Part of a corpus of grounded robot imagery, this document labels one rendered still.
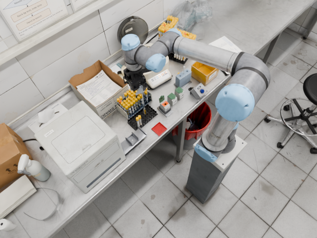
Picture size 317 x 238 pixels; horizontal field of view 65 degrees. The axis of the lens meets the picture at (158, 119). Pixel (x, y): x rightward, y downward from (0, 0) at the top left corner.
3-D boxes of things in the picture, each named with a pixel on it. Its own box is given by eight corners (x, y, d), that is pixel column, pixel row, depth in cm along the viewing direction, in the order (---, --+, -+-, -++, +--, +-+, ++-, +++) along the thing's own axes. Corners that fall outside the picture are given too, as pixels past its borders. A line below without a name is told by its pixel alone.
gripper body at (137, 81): (124, 84, 122) (120, 67, 112) (137, 75, 125) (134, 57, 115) (134, 93, 119) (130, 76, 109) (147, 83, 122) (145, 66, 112)
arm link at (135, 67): (133, 50, 111) (145, 59, 108) (135, 57, 115) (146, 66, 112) (120, 58, 109) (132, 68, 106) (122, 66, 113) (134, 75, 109)
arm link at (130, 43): (131, 48, 96) (115, 40, 99) (135, 68, 105) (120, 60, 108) (145, 37, 99) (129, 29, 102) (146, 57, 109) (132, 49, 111)
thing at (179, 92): (179, 100, 158) (179, 94, 152) (174, 96, 159) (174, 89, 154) (183, 97, 159) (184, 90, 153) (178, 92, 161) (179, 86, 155)
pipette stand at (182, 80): (180, 90, 162) (181, 80, 153) (173, 84, 164) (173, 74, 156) (192, 83, 165) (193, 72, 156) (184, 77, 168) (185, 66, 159)
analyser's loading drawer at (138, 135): (119, 160, 136) (118, 156, 131) (112, 152, 138) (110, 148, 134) (147, 136, 143) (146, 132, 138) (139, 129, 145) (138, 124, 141)
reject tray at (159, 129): (159, 136, 145) (159, 135, 144) (151, 129, 147) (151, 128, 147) (167, 129, 147) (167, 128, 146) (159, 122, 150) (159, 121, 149)
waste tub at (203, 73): (204, 86, 163) (206, 76, 154) (189, 75, 168) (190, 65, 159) (218, 75, 167) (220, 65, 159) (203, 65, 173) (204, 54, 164)
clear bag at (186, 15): (184, 37, 188) (185, 15, 172) (164, 29, 193) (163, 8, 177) (199, 18, 199) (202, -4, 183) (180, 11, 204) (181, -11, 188)
